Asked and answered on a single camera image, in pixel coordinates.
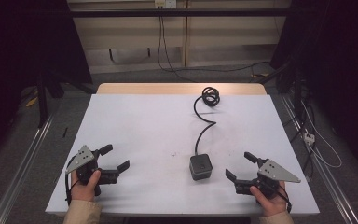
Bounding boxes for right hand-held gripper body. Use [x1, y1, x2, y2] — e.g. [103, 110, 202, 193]
[254, 158, 302, 199]

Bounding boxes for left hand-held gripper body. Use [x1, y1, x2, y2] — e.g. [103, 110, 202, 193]
[65, 144, 103, 187]

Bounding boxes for person's left hand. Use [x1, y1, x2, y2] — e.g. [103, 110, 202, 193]
[70, 168, 103, 203]

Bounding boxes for person's right hand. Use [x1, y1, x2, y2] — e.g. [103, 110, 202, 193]
[249, 181, 289, 218]

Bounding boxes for black cube power adapter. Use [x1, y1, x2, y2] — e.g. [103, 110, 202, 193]
[188, 153, 214, 182]

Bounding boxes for white power strip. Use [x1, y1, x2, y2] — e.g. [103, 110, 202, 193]
[303, 130, 317, 147]

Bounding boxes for white table cover sheet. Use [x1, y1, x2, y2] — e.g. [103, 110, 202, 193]
[45, 92, 321, 217]

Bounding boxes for black metal stand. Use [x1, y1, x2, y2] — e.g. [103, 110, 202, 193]
[35, 69, 51, 129]

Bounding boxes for wooden table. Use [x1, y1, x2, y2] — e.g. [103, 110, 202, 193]
[96, 82, 269, 96]

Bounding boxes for black curtain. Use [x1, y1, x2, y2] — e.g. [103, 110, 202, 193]
[269, 0, 358, 180]
[0, 0, 93, 175]

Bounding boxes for black horizontal metal bar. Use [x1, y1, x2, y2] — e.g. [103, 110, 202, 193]
[69, 7, 295, 19]

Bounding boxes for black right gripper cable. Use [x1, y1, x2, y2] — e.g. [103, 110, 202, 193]
[275, 186, 294, 215]

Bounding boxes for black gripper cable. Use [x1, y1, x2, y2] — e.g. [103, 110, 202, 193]
[275, 186, 294, 215]
[64, 154, 79, 206]

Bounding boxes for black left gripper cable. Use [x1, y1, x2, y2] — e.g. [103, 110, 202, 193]
[64, 154, 79, 206]

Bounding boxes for aluminium floor rail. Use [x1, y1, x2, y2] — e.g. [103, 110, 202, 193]
[0, 114, 56, 224]
[280, 93, 358, 224]

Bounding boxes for white floor cable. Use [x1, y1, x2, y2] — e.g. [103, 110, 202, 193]
[300, 98, 343, 170]

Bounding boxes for black coiled adapter cable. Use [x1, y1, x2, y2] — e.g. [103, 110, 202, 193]
[193, 86, 221, 156]

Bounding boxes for black hanging wall cable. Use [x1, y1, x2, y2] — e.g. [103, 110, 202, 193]
[157, 15, 272, 84]

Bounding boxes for white wall socket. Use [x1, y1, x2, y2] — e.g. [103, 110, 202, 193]
[154, 0, 178, 9]

